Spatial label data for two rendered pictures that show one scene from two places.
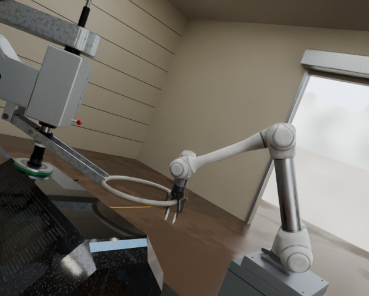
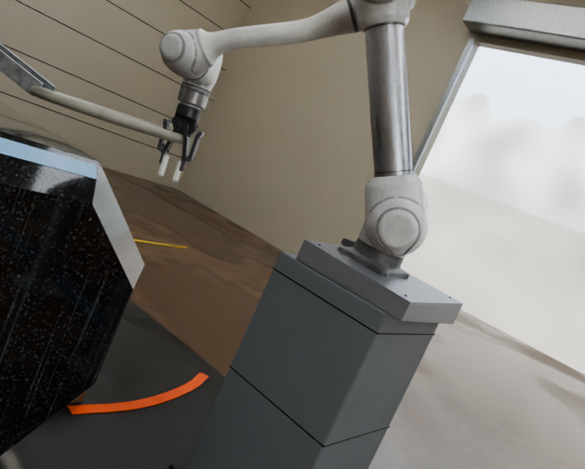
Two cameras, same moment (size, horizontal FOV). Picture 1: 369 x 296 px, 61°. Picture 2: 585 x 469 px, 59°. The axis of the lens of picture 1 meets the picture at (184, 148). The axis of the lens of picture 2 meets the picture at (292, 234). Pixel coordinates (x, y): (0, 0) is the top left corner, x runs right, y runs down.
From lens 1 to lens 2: 0.63 m
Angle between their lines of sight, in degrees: 4
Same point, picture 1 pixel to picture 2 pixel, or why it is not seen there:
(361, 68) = (565, 27)
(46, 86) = not seen: outside the picture
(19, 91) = not seen: outside the picture
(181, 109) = (258, 103)
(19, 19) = not seen: outside the picture
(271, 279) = (350, 276)
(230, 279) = (276, 287)
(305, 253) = (411, 209)
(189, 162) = (198, 36)
